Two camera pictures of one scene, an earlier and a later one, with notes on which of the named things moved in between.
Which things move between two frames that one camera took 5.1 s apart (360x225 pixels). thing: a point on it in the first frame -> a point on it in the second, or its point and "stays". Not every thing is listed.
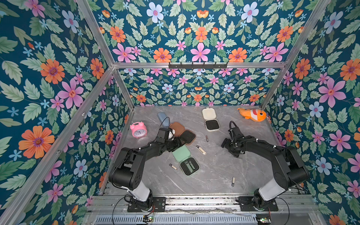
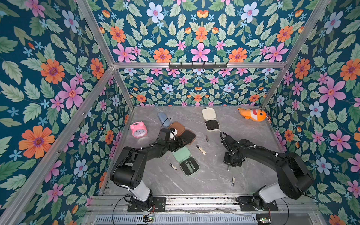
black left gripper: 177,143 stays
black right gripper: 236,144 -> 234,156
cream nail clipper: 201,150 stays
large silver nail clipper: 191,170 stays
